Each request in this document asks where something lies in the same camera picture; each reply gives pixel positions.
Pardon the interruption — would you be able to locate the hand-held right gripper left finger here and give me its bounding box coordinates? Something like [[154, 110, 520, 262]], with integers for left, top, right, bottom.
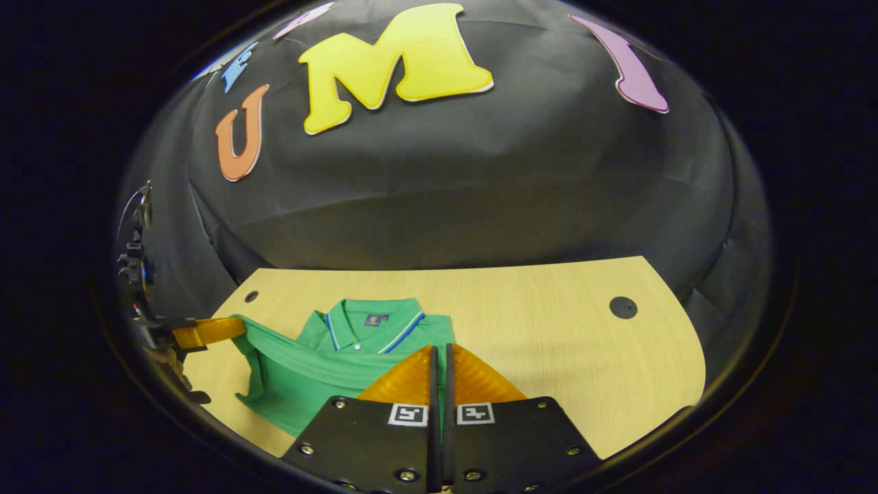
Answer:
[[281, 345, 440, 494]]

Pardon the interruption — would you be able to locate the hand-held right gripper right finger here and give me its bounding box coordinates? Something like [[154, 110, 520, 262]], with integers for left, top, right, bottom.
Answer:
[[442, 343, 606, 494]]

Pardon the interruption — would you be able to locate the green T-shirt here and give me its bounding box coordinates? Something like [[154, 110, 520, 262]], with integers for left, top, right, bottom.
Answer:
[[230, 297, 457, 440]]

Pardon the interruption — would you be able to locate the black backdrop cloth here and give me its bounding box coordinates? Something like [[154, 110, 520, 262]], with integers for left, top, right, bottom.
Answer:
[[117, 0, 772, 344]]

